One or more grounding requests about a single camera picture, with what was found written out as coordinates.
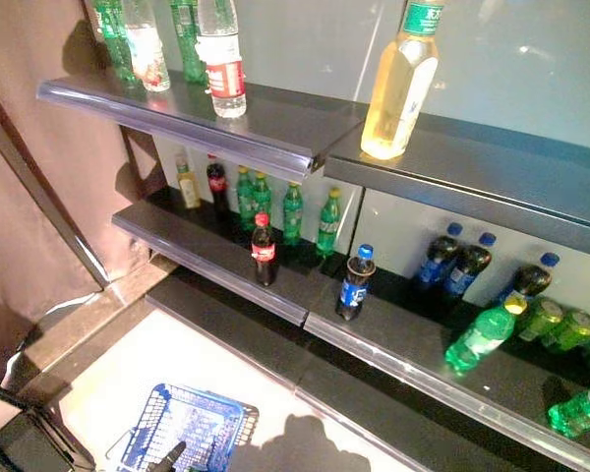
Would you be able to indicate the water bottle red label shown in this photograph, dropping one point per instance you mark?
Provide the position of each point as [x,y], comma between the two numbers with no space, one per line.
[223,64]

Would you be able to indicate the black frame pole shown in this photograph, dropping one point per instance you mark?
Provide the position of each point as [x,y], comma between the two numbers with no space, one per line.
[44,192]

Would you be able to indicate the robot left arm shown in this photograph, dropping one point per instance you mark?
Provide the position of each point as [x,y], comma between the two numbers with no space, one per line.
[15,432]

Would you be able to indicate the small yellow tea bottle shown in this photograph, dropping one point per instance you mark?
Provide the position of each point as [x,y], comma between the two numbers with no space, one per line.
[189,189]

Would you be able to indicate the brown curtain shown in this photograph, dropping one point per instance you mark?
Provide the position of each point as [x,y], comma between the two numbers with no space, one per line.
[24,147]

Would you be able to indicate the large yellow tea bottle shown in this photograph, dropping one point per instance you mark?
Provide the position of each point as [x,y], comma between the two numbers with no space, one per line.
[398,93]

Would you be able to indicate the clear bottle pink label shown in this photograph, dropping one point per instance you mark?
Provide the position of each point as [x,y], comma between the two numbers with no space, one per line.
[147,54]

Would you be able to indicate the grey upper back panel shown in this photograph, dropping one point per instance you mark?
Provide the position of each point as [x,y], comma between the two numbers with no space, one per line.
[314,44]

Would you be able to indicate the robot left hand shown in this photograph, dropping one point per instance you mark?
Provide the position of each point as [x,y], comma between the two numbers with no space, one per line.
[169,457]

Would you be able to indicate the grey display shelf unit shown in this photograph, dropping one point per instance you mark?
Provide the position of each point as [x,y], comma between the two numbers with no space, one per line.
[255,339]

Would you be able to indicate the pepsi bottle blue cap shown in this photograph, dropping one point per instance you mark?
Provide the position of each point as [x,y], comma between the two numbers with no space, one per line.
[467,270]
[528,280]
[435,260]
[355,290]

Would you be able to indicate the dark shelf board with rail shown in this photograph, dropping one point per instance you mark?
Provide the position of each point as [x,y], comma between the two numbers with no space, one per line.
[472,167]
[196,246]
[413,344]
[187,110]

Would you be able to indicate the cola bottle red cap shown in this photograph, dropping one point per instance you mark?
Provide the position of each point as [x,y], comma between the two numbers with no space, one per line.
[217,184]
[264,251]

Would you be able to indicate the blue plastic shopping basket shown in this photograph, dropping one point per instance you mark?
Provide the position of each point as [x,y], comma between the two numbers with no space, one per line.
[196,423]

